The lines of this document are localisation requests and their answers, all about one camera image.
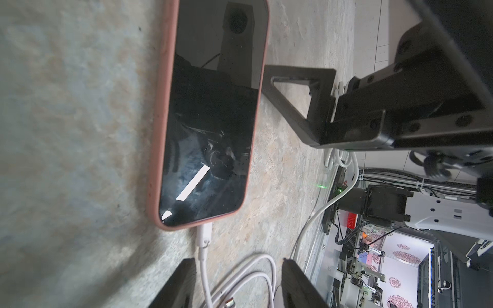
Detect pink case phone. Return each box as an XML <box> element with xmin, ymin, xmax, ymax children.
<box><xmin>147</xmin><ymin>1</ymin><xmax>269</xmax><ymax>231</ymax></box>

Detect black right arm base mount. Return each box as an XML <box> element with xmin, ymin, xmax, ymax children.
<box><xmin>321</xmin><ymin>167</ymin><xmax>371</xmax><ymax>245</ymax></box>

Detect aluminium front rail frame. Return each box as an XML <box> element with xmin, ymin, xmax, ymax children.
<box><xmin>303</xmin><ymin>150</ymin><xmax>340</xmax><ymax>286</ymax></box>

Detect grey power strip cord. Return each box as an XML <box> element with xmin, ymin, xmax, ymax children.
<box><xmin>288</xmin><ymin>148</ymin><xmax>361</xmax><ymax>270</ymax></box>

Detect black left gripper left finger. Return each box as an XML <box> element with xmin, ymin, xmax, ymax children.
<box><xmin>149</xmin><ymin>258</ymin><xmax>196</xmax><ymax>308</ymax></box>

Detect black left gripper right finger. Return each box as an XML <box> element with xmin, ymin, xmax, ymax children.
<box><xmin>281</xmin><ymin>259</ymin><xmax>329</xmax><ymax>308</ymax></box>

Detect white phone charging cable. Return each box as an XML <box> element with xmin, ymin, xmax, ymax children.
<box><xmin>194</xmin><ymin>221</ymin><xmax>278</xmax><ymax>308</ymax></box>

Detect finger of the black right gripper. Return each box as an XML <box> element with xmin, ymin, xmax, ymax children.
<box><xmin>262</xmin><ymin>65</ymin><xmax>336</xmax><ymax>148</ymax></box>

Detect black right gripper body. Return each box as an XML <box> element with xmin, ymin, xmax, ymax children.
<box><xmin>315</xmin><ymin>1</ymin><xmax>492</xmax><ymax>181</ymax></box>

